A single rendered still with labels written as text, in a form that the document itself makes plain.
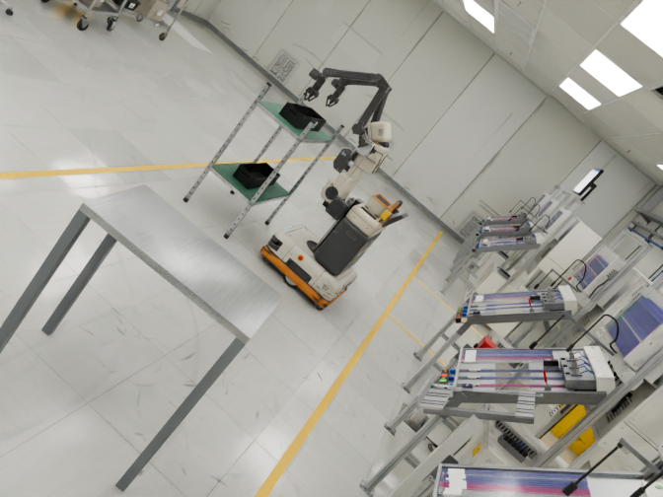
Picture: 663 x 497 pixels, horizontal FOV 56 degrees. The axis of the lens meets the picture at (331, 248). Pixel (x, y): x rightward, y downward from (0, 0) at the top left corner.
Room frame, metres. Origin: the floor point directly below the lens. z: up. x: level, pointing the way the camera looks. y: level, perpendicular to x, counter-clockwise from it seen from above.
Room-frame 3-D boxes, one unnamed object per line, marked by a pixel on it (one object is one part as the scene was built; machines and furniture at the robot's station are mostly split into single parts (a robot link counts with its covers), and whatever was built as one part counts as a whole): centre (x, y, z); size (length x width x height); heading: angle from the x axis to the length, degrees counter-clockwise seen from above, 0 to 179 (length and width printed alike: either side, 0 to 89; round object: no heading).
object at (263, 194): (4.84, 0.83, 0.55); 0.91 x 0.46 x 1.10; 174
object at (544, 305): (4.68, -1.56, 0.66); 1.01 x 0.73 x 1.31; 84
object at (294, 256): (4.73, 0.05, 0.16); 0.67 x 0.64 x 0.25; 83
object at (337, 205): (4.69, 0.22, 0.68); 0.28 x 0.27 x 0.25; 173
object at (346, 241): (4.72, -0.05, 0.59); 0.55 x 0.34 x 0.83; 173
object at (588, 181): (7.93, -1.90, 2.10); 0.58 x 0.14 x 0.41; 174
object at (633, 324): (3.18, -1.47, 1.52); 0.51 x 0.13 x 0.27; 174
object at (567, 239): (7.91, -2.04, 0.95); 1.36 x 0.82 x 1.90; 84
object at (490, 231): (9.35, -2.18, 0.95); 1.37 x 0.82 x 1.90; 84
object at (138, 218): (2.06, 0.37, 0.40); 0.70 x 0.45 x 0.80; 91
